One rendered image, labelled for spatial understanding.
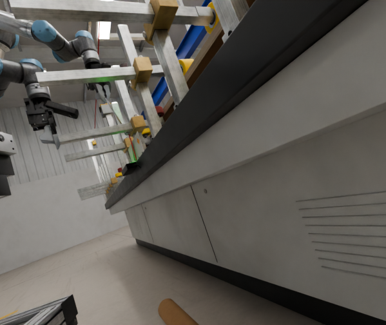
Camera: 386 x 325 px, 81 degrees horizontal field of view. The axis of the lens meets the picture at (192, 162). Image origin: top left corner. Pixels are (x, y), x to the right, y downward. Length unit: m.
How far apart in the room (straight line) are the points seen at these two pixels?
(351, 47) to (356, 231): 0.41
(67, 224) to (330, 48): 8.58
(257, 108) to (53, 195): 8.55
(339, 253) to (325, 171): 0.20
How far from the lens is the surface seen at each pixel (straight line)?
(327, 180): 0.60
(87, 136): 1.00
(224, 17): 0.44
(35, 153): 9.14
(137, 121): 1.00
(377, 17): 0.31
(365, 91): 0.31
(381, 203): 0.57
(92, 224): 8.70
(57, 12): 0.62
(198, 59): 0.80
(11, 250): 8.86
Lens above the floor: 0.51
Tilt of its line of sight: 6 degrees up
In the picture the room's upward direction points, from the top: 19 degrees counter-clockwise
